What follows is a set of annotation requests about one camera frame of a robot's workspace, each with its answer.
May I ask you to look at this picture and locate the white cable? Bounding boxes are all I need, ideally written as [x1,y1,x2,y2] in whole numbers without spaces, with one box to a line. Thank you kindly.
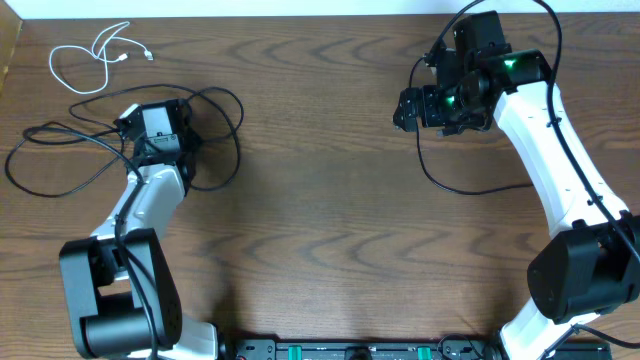
[48,18,155,96]

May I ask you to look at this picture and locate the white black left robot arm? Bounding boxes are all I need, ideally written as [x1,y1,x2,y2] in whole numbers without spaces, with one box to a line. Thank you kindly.
[59,99,220,359]

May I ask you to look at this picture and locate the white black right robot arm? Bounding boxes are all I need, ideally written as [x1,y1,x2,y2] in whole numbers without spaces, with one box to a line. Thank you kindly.
[392,8,639,359]

